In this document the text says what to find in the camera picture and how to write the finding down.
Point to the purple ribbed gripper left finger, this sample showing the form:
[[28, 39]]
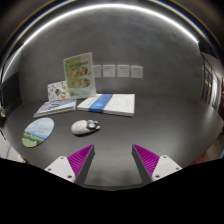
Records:
[[75, 167]]

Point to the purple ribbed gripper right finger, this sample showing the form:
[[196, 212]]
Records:
[[152, 167]]

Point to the white grey computer mouse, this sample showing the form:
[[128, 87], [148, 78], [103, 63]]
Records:
[[83, 127]]

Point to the oval landscape mouse pad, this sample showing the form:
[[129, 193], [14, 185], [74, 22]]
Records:
[[37, 132]]

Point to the grey patterned booklet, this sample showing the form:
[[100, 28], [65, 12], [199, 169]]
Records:
[[57, 106]]

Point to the white book with blue band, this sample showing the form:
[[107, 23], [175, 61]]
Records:
[[115, 104]]

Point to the small colourful illustrated card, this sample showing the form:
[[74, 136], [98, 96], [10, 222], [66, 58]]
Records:
[[57, 91]]

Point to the green standing leaflet display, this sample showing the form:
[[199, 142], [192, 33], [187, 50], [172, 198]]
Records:
[[79, 76]]

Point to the white wall plate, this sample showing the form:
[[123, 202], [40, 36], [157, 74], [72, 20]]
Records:
[[97, 70], [123, 71], [136, 72], [109, 70]]

